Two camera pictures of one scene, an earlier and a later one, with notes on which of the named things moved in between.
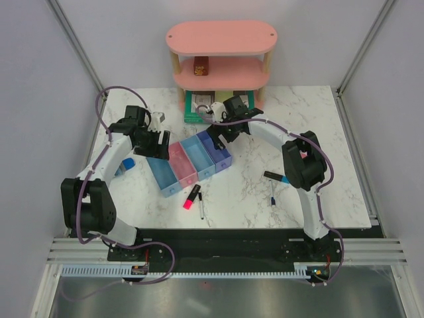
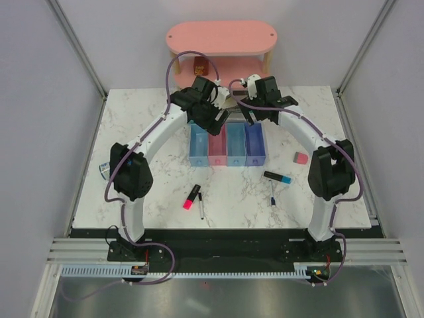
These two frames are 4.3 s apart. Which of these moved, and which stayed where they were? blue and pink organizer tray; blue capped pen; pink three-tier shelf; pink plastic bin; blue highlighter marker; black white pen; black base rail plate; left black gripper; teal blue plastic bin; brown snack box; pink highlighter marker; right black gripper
Moved: teal blue plastic bin; left black gripper; blue and pink organizer tray; pink plastic bin; right black gripper
Stayed: pink three-tier shelf; black white pen; blue capped pen; brown snack box; black base rail plate; pink highlighter marker; blue highlighter marker
